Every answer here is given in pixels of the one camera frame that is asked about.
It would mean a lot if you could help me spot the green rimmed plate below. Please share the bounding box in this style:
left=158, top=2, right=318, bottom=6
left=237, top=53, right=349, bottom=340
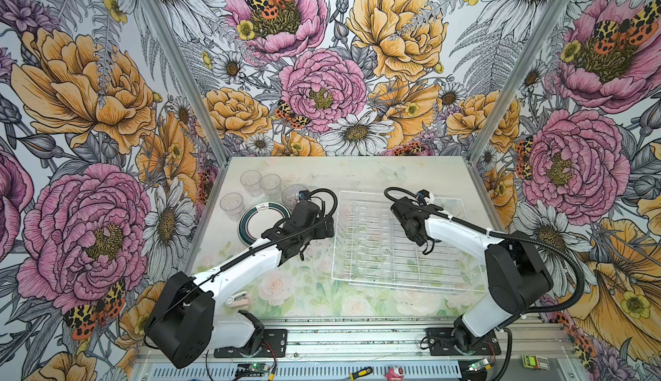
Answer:
left=238, top=202, right=290, bottom=246

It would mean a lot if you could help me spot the white wire dish rack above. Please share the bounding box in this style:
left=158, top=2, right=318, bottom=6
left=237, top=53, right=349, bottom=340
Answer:
left=332, top=191, right=486, bottom=295

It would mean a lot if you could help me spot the clear glass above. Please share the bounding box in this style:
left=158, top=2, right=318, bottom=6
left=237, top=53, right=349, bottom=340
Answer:
left=260, top=174, right=282, bottom=201
left=220, top=193, right=245, bottom=221
left=240, top=170, right=263, bottom=198

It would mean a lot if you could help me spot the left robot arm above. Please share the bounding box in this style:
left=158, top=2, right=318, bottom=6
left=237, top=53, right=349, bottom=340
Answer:
left=144, top=199, right=334, bottom=369

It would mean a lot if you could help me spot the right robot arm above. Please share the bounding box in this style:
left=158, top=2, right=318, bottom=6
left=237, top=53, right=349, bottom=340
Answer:
left=391, top=197, right=554, bottom=353

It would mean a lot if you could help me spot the small pink white object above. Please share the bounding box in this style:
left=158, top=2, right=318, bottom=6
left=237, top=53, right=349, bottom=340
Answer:
left=225, top=291, right=251, bottom=309

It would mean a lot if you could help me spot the pink round object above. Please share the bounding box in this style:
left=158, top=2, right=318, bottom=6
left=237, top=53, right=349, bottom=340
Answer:
left=385, top=367, right=405, bottom=381

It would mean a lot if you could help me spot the small green display device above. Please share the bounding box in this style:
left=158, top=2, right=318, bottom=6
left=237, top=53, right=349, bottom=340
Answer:
left=522, top=355, right=550, bottom=371

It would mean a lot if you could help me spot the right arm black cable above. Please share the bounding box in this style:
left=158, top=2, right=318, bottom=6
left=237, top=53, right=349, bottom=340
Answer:
left=384, top=186, right=585, bottom=314

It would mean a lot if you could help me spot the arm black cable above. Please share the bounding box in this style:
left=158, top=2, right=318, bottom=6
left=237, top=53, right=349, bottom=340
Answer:
left=144, top=187, right=339, bottom=351
left=384, top=186, right=585, bottom=314

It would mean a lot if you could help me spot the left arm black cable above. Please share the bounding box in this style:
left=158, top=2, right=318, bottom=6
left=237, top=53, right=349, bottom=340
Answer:
left=144, top=187, right=339, bottom=351

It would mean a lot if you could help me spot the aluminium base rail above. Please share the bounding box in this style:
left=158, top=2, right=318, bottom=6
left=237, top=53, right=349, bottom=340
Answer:
left=144, top=318, right=574, bottom=364

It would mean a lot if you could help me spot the yellow handled screwdriver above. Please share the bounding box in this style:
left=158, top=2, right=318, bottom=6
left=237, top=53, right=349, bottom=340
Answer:
left=342, top=367, right=374, bottom=381

